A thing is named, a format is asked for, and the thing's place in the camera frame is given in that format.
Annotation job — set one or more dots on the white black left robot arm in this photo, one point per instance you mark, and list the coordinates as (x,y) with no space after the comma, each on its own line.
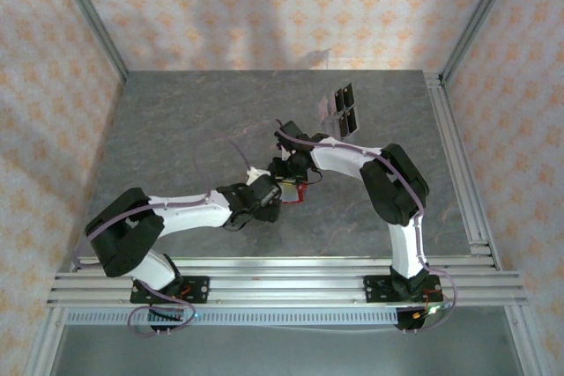
(194,213)

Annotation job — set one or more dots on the aluminium frame leg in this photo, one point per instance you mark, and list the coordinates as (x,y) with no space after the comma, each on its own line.
(526,345)
(44,345)

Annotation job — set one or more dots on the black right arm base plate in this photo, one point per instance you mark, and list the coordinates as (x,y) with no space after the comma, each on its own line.
(374,290)

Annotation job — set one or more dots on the aluminium side rail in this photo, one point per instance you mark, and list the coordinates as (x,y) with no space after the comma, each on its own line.
(458,182)

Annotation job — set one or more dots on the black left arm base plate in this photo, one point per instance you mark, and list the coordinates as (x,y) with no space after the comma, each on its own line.
(198,290)

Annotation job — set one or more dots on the aluminium frame post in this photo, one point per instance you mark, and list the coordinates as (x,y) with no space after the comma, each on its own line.
(482,10)
(88,10)

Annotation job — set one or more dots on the black card stand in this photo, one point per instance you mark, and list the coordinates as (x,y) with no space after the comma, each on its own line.
(348,120)

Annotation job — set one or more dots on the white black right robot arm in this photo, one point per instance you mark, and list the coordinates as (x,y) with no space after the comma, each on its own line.
(339,160)

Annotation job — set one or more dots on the aluminium mounting rail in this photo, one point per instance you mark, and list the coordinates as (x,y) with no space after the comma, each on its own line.
(286,288)

